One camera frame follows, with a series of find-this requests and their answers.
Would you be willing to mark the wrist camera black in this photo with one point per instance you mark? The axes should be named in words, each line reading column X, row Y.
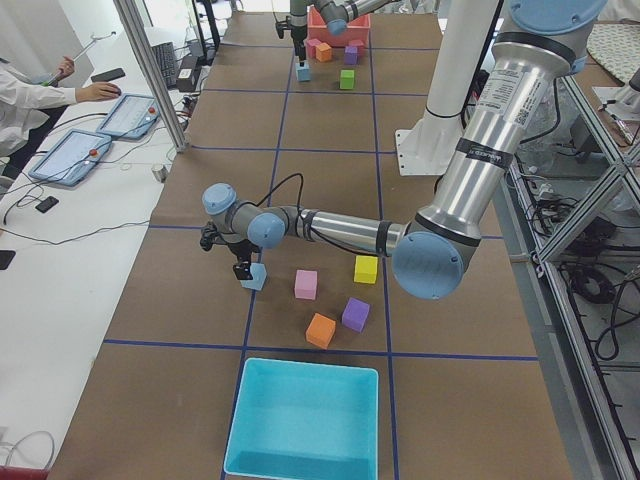
column 281, row 27
column 209, row 237

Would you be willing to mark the orange block left side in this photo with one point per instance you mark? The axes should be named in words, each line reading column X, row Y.
column 320, row 331

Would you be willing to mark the teach pendant far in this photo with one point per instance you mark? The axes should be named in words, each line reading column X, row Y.
column 130, row 118

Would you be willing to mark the cyan plastic bin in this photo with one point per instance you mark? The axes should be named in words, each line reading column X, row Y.
column 298, row 420

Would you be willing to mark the yellow foam block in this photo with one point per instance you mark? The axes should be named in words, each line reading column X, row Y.
column 366, row 269

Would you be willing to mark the purple block right side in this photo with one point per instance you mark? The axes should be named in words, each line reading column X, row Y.
column 351, row 55

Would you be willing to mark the green foam block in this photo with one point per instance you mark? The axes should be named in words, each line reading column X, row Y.
column 347, row 79

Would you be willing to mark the orange block right side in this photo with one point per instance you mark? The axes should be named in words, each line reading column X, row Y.
column 323, row 52

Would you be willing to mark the teach pendant near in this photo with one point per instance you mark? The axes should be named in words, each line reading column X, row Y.
column 71, row 159

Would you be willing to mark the black keyboard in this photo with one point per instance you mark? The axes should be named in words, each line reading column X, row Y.
column 165, row 57

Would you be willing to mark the person in white coat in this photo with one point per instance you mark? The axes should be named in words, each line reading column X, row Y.
column 29, row 112

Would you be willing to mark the purple block left side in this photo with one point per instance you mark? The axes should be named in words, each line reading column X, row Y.
column 355, row 314

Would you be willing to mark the teach pendant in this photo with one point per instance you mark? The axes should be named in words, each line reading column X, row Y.
column 130, row 118
column 71, row 159

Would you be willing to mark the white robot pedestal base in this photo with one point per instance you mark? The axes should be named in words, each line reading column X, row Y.
column 426, row 148

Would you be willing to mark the light pink foam block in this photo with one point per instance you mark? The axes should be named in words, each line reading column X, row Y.
column 306, row 284

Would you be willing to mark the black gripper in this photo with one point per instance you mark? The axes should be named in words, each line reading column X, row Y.
column 239, row 250
column 298, row 36

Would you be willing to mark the black smartphone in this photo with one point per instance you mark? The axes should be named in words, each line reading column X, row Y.
column 46, row 204

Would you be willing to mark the aluminium frame post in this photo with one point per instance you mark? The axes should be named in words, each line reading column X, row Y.
column 133, row 25

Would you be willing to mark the light blue block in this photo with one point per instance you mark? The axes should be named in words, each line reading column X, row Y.
column 258, row 277
column 303, row 72

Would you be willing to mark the purple block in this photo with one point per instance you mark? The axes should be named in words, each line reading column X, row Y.
column 355, row 314
column 351, row 55

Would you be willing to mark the small metal cylinder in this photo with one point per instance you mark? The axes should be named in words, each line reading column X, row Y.
column 160, row 172

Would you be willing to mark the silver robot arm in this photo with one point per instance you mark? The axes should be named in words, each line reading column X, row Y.
column 496, row 61
column 336, row 18

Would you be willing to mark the magenta block near orange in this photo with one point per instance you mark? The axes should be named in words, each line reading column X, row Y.
column 310, row 47

